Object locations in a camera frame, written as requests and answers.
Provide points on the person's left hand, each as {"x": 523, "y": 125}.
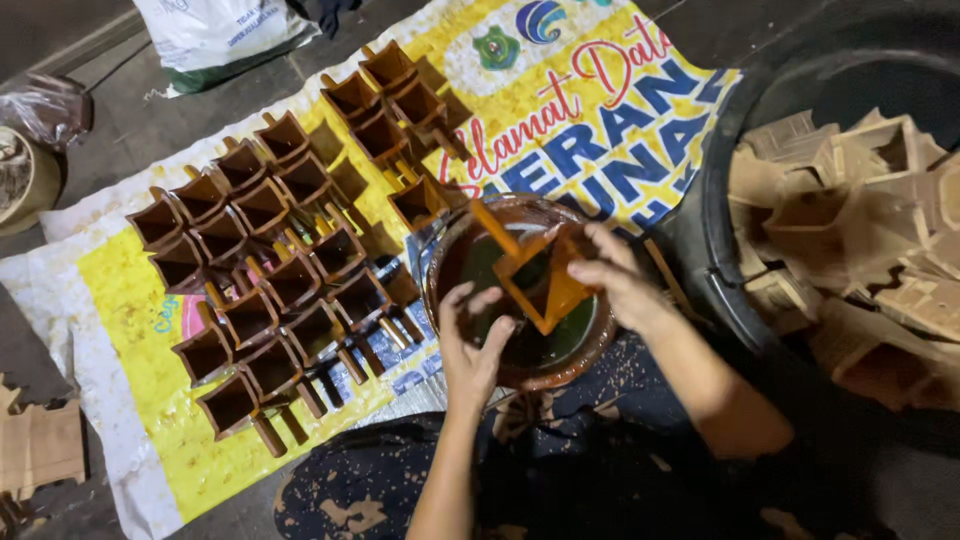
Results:
{"x": 465, "y": 360}

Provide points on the person's right hand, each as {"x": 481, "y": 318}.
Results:
{"x": 630, "y": 289}

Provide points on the person's right fingers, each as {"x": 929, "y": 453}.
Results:
{"x": 604, "y": 247}

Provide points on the wet orange wooden scoop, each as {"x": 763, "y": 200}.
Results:
{"x": 559, "y": 292}

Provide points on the thin wooden stick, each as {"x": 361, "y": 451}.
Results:
{"x": 667, "y": 277}

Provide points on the large black plastic tub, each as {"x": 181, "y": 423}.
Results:
{"x": 697, "y": 240}

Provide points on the yellow printed banner sheet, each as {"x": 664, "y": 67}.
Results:
{"x": 622, "y": 120}

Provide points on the round bowl of brown stain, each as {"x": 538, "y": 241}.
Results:
{"x": 465, "y": 255}

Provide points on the person's spattered dark trousers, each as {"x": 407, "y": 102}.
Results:
{"x": 600, "y": 480}

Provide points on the heap of unstained wooden pieces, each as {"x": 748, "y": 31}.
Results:
{"x": 847, "y": 247}

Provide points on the group of dark stained scoops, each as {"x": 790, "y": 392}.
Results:
{"x": 262, "y": 300}

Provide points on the dark cloth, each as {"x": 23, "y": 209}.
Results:
{"x": 330, "y": 11}

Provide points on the white woven sack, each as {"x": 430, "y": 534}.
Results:
{"x": 217, "y": 34}

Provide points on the crumpled clear plastic bag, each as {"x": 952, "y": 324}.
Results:
{"x": 45, "y": 105}

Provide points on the round cream container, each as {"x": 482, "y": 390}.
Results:
{"x": 22, "y": 180}

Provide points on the pale wooden cutout pieces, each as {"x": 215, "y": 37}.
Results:
{"x": 41, "y": 446}

